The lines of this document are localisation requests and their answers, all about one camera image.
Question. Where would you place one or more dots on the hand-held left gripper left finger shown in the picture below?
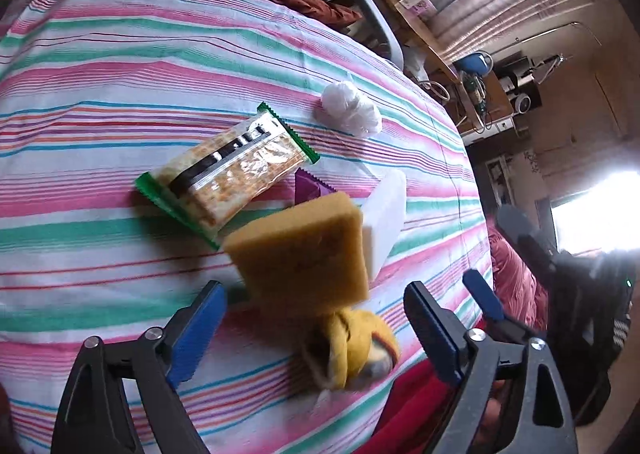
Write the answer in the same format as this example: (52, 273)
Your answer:
(197, 334)

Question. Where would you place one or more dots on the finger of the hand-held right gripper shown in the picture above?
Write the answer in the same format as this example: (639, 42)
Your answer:
(522, 234)
(482, 294)

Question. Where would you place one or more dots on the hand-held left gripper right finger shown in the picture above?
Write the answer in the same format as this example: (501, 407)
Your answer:
(435, 334)

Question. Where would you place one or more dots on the yellow sock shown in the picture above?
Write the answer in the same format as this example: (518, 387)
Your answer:
(350, 339)

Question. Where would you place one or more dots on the white block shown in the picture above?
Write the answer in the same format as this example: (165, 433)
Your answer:
(385, 224)

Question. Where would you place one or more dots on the yellow sponge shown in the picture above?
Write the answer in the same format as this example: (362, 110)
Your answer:
(300, 254)

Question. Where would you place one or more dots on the green cracker packet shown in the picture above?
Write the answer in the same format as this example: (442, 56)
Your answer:
(230, 168)

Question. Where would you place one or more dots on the purple snack packet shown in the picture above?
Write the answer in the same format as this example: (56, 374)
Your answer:
(307, 186)

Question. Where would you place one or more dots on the white plastic bag ball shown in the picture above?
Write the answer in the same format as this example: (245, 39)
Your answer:
(350, 106)

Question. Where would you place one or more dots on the red garment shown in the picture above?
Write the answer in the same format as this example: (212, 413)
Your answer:
(415, 409)

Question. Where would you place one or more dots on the cluttered wooden desk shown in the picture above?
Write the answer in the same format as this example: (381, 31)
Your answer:
(487, 103)

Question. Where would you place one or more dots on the black device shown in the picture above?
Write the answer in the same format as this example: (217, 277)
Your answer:
(520, 83)

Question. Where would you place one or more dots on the blue round object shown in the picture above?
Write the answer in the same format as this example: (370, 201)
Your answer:
(472, 63)

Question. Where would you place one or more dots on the wooden side shelf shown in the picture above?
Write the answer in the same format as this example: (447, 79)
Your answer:
(395, 18)

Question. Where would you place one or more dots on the small pink packet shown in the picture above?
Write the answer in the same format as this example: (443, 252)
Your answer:
(417, 4)

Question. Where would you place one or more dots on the striped tablecloth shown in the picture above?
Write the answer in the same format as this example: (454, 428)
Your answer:
(100, 83)

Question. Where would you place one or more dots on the metal curtain rail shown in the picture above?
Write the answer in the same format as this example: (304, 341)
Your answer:
(575, 24)

